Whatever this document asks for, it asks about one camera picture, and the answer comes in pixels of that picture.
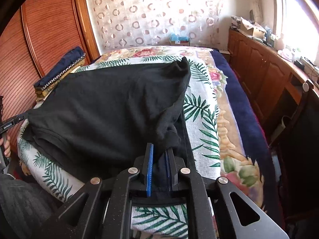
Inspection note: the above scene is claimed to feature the long wooden side cabinet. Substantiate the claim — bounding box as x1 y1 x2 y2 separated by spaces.
228 29 309 140

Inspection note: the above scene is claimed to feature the black printed t-shirt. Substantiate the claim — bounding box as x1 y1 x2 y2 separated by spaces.
23 58 195 201

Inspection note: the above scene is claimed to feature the box with blue cloth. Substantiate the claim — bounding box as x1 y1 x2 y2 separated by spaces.
169 33 190 46

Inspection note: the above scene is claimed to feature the folded navy blue blanket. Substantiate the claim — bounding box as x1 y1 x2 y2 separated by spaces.
33 46 86 102

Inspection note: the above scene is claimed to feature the circle patterned sheer curtain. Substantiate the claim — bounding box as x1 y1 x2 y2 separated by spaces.
87 0 223 53

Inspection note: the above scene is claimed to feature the cardboard box on cabinet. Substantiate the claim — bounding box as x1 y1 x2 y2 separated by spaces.
239 17 266 39

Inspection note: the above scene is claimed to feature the window with wooden frame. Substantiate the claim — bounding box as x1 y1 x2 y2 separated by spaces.
275 0 318 66

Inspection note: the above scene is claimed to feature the person left hand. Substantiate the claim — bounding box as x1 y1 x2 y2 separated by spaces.
0 135 11 158

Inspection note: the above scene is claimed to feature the floral quilt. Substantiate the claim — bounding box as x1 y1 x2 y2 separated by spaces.
94 46 282 223

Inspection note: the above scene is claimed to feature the palm leaf print bedsheet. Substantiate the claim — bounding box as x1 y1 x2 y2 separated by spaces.
23 57 216 238

